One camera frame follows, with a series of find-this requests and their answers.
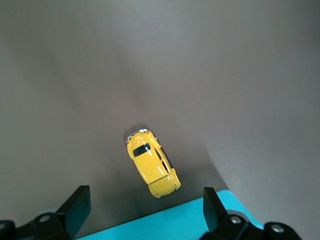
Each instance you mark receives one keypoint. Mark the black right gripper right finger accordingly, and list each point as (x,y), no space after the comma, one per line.
(212,212)

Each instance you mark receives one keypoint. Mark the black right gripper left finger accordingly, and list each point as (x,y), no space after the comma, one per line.
(75,212)

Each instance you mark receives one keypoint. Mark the yellow beetle toy car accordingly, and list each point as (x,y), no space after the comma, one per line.
(152,167)

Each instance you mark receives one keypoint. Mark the teal plastic bin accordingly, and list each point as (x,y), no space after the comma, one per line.
(162,222)

